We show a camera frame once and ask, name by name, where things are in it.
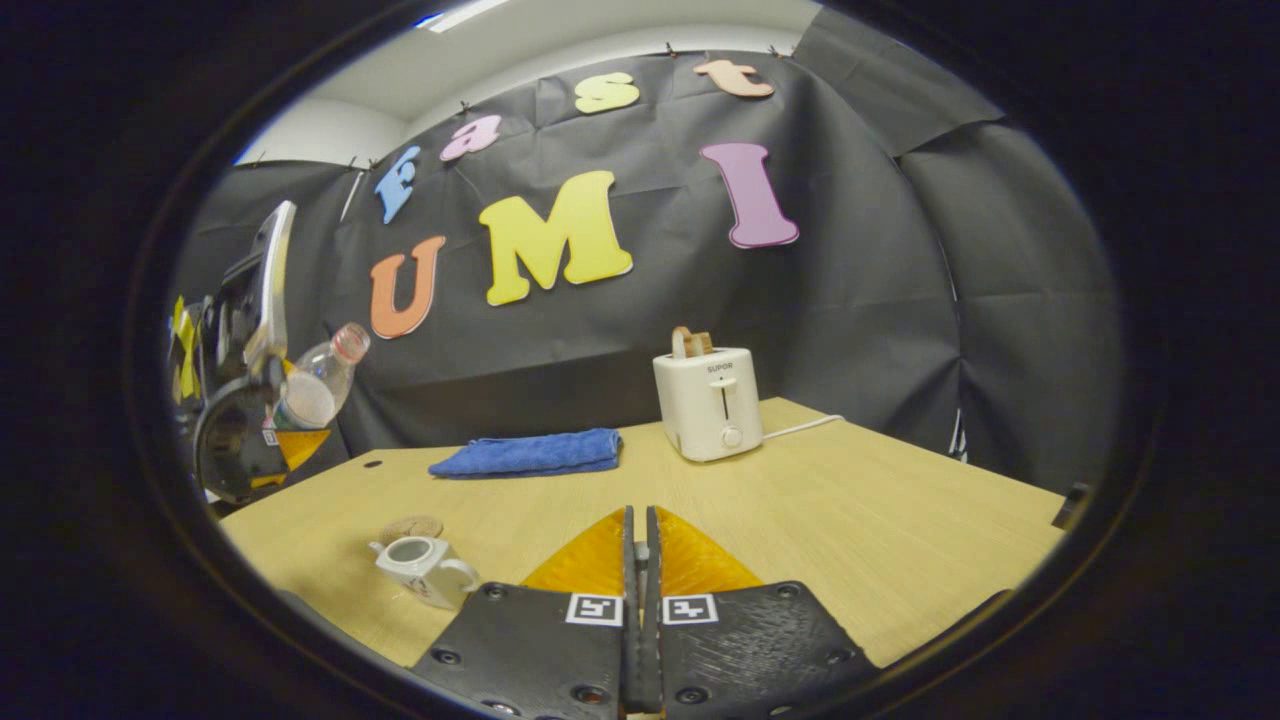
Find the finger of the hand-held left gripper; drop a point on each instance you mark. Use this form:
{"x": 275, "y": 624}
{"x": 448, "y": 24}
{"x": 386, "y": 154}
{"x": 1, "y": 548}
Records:
{"x": 300, "y": 445}

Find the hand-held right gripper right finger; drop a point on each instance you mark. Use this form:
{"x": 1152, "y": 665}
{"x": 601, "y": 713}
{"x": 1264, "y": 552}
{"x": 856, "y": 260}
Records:
{"x": 750, "y": 645}

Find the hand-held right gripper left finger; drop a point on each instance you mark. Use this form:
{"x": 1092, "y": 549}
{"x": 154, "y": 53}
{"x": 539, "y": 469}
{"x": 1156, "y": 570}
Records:
{"x": 540, "y": 650}

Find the clear plastic water bottle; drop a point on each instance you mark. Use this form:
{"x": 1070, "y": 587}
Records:
{"x": 310, "y": 395}

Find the white teacup lid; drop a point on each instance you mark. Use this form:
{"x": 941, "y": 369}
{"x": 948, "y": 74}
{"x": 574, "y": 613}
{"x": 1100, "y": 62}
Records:
{"x": 641, "y": 556}

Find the white ceramic teacup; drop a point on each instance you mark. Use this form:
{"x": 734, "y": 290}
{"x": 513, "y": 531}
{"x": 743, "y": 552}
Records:
{"x": 425, "y": 572}

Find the round brown coaster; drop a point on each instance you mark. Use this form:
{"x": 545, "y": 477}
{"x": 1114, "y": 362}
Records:
{"x": 415, "y": 527}

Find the blue folded towel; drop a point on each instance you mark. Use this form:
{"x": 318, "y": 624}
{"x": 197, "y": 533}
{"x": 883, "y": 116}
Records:
{"x": 530, "y": 452}

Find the white toaster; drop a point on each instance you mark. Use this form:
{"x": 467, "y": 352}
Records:
{"x": 705, "y": 405}

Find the toast bread slices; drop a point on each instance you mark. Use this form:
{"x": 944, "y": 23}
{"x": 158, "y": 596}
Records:
{"x": 692, "y": 342}

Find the black backdrop cloth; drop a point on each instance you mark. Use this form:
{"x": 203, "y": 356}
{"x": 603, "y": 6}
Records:
{"x": 800, "y": 320}

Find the small black object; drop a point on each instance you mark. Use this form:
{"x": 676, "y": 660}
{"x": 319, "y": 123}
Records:
{"x": 1070, "y": 505}

